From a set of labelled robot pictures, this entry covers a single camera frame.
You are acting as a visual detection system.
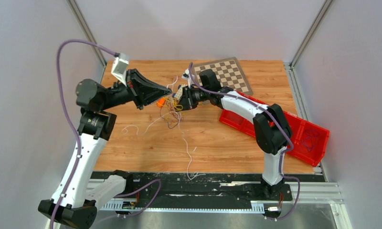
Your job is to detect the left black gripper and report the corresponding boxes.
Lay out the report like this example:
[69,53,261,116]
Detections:
[100,69,171,111]

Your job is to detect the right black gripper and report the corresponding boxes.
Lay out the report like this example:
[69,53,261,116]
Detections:
[176,85,211,112]

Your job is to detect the white thin wire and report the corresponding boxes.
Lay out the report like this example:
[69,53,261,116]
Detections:
[121,75,207,181]

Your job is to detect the dark purple thin wire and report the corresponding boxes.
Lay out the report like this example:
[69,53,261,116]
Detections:
[300,129,322,154]

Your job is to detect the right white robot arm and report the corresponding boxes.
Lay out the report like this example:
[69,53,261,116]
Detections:
[176,69,293,199]

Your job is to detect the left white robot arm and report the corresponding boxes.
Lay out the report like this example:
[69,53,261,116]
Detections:
[38,69,172,229]

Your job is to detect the white toy car blue wheels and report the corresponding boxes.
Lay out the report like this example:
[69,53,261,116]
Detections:
[172,84,188,101]

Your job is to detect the orange curved plastic piece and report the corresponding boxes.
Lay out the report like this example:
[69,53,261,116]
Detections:
[156,98,167,108]

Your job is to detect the wooden chessboard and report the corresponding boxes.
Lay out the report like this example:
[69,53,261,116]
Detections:
[192,57,254,95]

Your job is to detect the red compartment tray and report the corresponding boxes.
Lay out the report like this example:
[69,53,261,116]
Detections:
[219,91,329,167]

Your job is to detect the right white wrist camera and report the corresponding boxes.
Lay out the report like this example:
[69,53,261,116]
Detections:
[182,69,192,82]

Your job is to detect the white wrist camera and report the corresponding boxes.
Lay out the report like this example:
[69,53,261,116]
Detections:
[111,52,129,86]
[182,69,192,82]

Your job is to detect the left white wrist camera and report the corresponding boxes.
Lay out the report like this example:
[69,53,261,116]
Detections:
[111,52,129,86]

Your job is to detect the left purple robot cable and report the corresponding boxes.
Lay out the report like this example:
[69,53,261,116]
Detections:
[49,39,162,229]

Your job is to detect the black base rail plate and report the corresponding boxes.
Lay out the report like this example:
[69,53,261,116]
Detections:
[89,171,325,210]

